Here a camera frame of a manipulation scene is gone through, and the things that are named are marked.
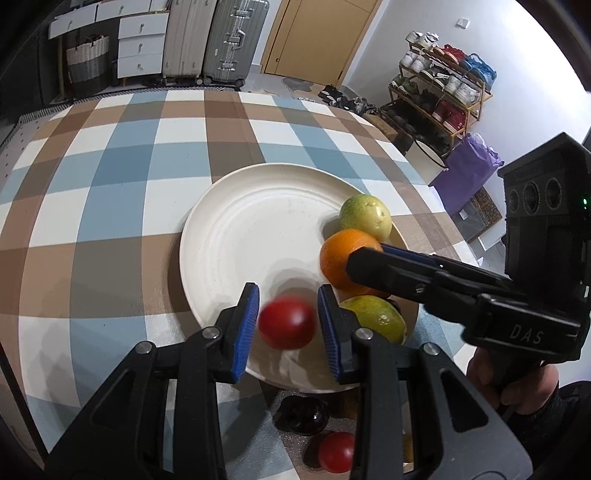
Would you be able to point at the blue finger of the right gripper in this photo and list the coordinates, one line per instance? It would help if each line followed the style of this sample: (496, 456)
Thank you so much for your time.
(370, 268)
(404, 257)

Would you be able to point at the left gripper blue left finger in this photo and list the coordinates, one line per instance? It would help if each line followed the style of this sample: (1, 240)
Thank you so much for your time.
(215, 354)

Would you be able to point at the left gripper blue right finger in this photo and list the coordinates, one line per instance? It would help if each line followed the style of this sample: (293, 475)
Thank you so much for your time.
(383, 371)

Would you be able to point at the green-yellow guava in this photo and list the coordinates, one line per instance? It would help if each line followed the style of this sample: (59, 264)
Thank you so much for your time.
(378, 315)

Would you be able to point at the large orange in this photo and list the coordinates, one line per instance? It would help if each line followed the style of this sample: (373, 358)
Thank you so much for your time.
(335, 254)

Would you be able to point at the yellow-green guava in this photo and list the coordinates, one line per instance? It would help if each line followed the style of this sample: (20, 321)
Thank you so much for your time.
(366, 213)

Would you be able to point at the red tomato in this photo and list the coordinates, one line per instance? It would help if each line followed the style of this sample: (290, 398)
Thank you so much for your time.
(287, 323)
(335, 453)

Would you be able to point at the dark purple plum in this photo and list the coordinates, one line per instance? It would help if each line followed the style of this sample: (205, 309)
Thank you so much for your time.
(301, 415)

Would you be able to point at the right hand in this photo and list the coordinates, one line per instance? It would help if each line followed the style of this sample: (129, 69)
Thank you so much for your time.
(527, 394)

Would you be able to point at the purple bag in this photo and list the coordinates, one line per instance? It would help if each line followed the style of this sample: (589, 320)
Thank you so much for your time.
(469, 166)

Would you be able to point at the white round plate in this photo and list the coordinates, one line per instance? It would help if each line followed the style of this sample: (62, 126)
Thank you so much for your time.
(263, 224)

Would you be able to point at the shoe rack with shoes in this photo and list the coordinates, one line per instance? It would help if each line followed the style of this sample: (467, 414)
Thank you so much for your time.
(438, 93)

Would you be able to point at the plaid tablecloth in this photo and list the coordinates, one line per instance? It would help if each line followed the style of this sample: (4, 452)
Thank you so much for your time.
(94, 202)

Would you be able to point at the wooden door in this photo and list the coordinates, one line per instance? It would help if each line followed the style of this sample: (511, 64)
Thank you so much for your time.
(313, 40)

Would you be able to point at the silver suitcase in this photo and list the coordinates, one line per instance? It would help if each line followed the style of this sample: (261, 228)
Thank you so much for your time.
(235, 31)

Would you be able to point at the beige suitcase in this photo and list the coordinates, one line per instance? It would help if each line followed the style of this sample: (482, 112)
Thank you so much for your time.
(186, 37)

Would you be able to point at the woven laundry basket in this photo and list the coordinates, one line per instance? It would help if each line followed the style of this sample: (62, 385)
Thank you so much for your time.
(88, 60)

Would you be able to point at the white drawer cabinet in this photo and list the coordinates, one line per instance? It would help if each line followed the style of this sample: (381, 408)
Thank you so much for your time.
(141, 32)

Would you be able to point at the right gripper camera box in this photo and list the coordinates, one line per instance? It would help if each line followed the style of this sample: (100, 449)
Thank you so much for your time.
(547, 195)

